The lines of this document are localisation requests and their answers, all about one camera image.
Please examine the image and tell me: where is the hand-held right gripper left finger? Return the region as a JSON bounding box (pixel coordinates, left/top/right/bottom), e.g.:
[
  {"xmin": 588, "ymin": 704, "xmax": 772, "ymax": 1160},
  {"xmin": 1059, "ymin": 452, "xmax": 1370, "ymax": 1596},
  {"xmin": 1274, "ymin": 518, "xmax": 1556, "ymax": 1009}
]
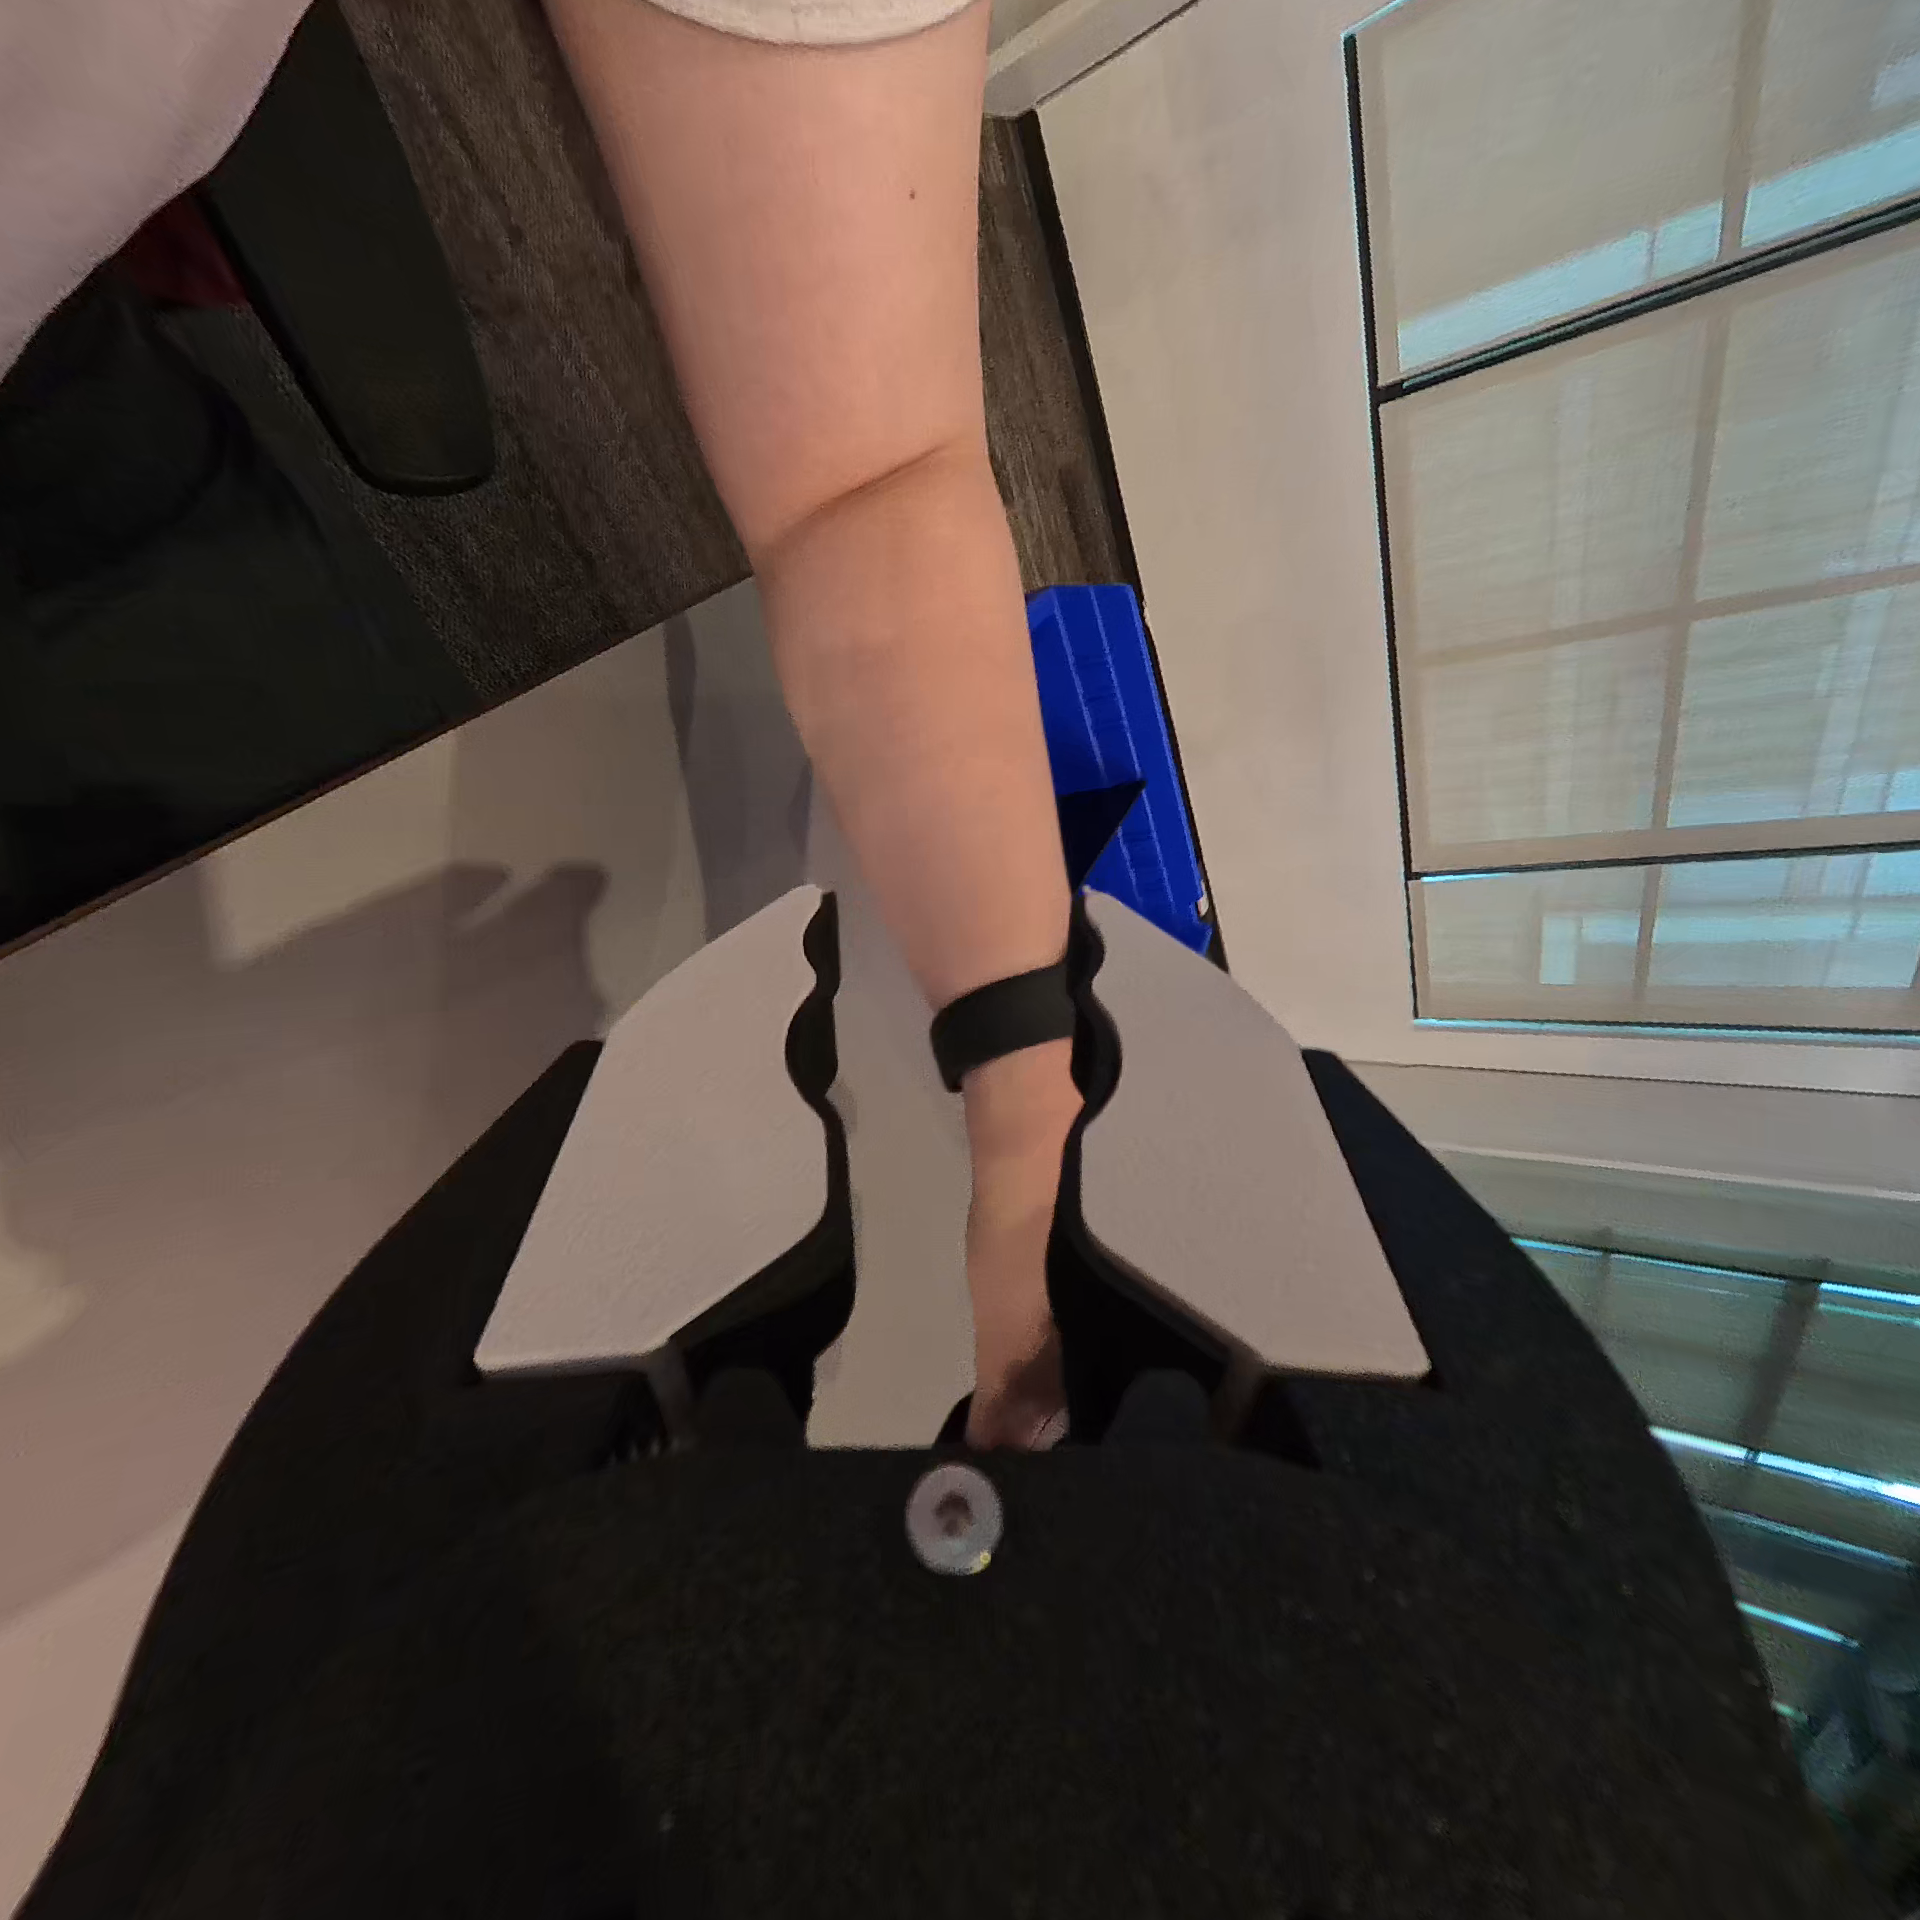
[{"xmin": 470, "ymin": 888, "xmax": 858, "ymax": 1449}]

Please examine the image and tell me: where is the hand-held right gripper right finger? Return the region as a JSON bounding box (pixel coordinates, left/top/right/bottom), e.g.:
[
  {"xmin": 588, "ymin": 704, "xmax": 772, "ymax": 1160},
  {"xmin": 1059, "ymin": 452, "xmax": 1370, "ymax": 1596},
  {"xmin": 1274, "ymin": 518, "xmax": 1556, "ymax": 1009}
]
[{"xmin": 1053, "ymin": 890, "xmax": 1439, "ymax": 1449}]

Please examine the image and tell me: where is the blue plastic bin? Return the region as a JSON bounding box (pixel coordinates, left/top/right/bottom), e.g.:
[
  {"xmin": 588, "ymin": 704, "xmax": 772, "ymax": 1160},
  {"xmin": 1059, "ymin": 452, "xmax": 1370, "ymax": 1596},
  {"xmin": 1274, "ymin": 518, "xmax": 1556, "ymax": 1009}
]
[{"xmin": 1023, "ymin": 584, "xmax": 1221, "ymax": 964}]

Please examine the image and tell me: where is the person's left forearm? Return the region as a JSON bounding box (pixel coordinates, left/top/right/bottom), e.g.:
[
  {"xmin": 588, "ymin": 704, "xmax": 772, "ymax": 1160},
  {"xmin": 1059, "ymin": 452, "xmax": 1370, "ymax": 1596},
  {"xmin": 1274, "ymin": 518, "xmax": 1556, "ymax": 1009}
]
[{"xmin": 541, "ymin": 0, "xmax": 1082, "ymax": 1030}]

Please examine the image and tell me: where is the person's left hand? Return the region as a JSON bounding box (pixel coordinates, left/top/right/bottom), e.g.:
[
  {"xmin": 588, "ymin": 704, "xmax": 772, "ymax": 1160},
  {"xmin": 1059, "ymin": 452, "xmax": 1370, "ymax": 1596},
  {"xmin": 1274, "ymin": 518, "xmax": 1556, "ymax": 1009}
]
[{"xmin": 950, "ymin": 1056, "xmax": 1087, "ymax": 1460}]

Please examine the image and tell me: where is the black wristwatch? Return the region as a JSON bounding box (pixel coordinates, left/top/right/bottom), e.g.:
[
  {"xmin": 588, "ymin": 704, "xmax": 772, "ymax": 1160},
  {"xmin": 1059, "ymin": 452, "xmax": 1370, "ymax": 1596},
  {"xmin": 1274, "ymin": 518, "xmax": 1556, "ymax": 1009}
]
[{"xmin": 926, "ymin": 958, "xmax": 1090, "ymax": 1099}]

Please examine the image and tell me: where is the glass partition window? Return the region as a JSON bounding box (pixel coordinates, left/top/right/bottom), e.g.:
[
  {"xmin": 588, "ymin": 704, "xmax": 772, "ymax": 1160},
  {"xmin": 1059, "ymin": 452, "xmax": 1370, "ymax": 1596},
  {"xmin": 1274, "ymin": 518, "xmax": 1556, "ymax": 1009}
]
[{"xmin": 1494, "ymin": 1225, "xmax": 1920, "ymax": 1808}]

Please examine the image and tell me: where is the large window with blinds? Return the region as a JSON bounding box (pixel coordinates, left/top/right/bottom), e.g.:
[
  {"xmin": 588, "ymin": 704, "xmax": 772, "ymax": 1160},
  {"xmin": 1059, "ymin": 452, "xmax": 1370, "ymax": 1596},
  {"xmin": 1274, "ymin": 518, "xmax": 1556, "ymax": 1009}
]
[{"xmin": 1344, "ymin": 0, "xmax": 1920, "ymax": 1043}]

